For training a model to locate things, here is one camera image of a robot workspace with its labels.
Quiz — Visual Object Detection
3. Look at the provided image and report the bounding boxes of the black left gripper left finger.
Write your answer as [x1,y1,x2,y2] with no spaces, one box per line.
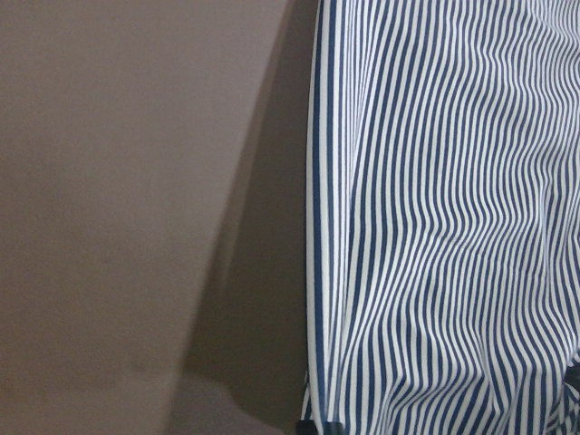
[295,420,317,435]

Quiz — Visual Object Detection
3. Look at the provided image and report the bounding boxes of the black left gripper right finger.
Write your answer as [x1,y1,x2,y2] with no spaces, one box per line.
[324,421,344,435]

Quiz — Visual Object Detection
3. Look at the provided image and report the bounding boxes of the blue white striped shirt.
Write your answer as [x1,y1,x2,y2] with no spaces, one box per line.
[299,1,579,434]

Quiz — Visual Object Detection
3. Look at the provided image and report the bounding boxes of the brown paper table cover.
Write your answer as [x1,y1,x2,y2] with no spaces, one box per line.
[1,1,318,434]

